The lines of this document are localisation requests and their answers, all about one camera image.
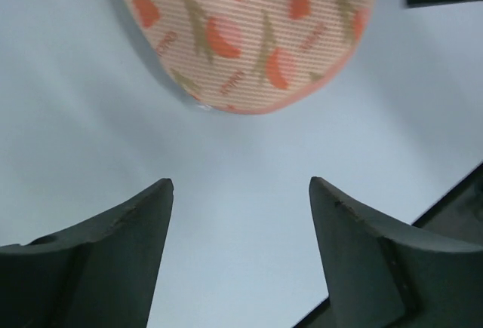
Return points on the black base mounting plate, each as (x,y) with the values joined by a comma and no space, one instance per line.
(458,214)

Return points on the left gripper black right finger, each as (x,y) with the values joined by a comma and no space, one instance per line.
(381,272)

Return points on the floral mesh laundry bag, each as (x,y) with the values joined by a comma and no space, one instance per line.
(251,56)

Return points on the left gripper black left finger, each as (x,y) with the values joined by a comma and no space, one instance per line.
(101,272)

